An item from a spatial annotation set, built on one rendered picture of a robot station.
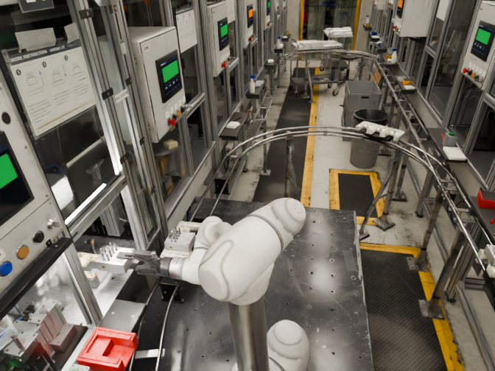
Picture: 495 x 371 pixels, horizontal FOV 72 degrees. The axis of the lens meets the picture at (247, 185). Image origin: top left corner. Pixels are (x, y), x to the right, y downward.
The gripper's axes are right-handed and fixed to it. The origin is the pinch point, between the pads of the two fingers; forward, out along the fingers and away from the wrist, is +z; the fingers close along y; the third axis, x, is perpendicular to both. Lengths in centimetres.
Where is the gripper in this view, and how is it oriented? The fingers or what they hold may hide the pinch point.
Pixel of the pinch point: (126, 260)
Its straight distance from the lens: 152.9
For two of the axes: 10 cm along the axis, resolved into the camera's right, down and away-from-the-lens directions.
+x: -2.0, 5.3, -8.2
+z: -9.8, -1.0, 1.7
